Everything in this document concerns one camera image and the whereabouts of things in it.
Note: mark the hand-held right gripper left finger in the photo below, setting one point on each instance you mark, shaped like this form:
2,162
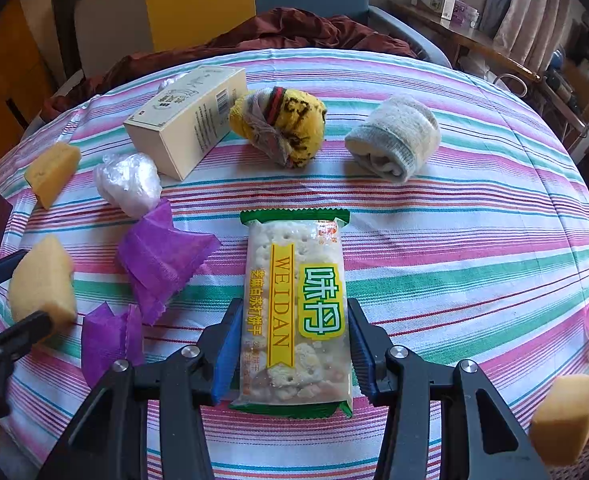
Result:
227,360

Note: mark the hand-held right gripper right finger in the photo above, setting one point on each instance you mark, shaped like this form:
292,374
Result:
362,355

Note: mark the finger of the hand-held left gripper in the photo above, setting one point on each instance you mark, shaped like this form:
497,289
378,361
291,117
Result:
2,269
22,330

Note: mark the yellow sponge block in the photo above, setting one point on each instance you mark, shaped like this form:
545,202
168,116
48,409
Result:
39,280
49,175
564,420

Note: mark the purple packet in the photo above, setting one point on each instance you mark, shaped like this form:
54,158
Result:
167,255
107,342

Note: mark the green cracker packet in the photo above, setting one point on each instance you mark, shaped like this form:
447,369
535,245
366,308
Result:
294,250

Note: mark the white plastic bag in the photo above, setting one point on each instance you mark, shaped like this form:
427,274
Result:
127,185

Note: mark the grey sock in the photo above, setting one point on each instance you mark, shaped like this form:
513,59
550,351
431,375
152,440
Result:
394,137

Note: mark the wooden wardrobe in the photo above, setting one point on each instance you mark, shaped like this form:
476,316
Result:
4,85

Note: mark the cream cardboard box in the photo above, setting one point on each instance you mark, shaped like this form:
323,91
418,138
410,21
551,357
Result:
189,120

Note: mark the yellow rolled sock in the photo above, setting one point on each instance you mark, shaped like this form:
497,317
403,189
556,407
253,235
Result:
279,125

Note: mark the maroon blanket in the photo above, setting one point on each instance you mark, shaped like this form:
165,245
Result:
314,30

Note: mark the wooden desk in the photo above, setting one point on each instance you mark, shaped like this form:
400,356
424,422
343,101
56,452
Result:
474,42

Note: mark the cluttered wooden shelf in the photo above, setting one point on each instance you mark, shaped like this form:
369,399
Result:
581,105

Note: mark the grey yellow blue headboard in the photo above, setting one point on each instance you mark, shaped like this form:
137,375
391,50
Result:
199,0

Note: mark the small purple box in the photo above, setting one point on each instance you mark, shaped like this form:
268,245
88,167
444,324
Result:
467,14

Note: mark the beige curtain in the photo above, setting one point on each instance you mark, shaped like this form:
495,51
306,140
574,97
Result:
529,5

